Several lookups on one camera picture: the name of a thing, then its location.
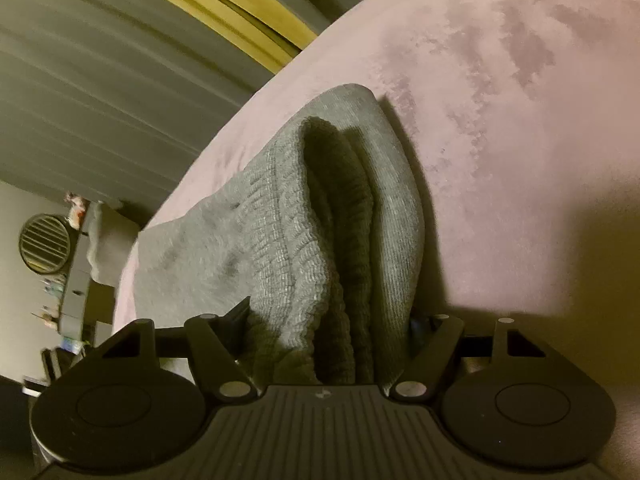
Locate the round slatted wall vent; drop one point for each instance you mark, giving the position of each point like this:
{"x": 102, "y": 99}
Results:
{"x": 45, "y": 244}

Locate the grey curtain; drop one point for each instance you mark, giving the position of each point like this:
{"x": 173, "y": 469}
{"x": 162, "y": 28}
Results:
{"x": 100, "y": 110}

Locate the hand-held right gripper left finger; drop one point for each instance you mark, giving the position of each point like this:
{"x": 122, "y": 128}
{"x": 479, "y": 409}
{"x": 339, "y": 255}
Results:
{"x": 226, "y": 318}

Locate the grey dresser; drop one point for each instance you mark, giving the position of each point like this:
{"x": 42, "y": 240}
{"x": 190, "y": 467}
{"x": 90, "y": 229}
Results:
{"x": 75, "y": 295}

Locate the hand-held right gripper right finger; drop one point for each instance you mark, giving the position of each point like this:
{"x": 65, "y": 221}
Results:
{"x": 431, "y": 332}

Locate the yellow curtain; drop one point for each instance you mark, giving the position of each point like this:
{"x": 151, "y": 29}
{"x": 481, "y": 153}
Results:
{"x": 225, "y": 15}

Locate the grey draped cloth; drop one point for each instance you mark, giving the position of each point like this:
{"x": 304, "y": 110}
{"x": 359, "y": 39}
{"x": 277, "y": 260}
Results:
{"x": 107, "y": 247}

